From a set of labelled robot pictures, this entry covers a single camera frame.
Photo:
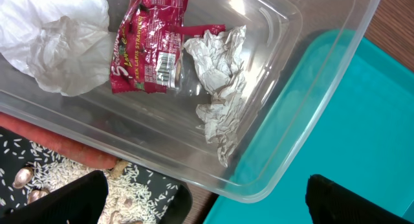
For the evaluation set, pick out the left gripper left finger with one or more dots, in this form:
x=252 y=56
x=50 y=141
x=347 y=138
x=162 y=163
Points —
x=81 y=201

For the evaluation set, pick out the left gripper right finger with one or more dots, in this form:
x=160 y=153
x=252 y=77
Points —
x=330 y=203

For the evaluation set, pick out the orange carrot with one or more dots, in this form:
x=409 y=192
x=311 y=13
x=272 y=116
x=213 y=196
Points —
x=67 y=147

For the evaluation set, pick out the red snack wrapper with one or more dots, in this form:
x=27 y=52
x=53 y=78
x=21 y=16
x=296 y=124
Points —
x=148 y=46

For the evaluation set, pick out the white tissue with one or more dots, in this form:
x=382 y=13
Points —
x=220 y=70
x=65 y=45

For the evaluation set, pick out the spilled rice and nut scraps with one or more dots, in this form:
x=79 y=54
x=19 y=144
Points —
x=129 y=191

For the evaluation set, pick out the black plastic tray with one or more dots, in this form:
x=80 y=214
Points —
x=168 y=191

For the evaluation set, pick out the teal plastic tray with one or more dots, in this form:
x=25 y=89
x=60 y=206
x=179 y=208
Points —
x=363 y=141

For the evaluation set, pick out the clear plastic bin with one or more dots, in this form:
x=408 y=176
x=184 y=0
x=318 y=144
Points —
x=295 y=55

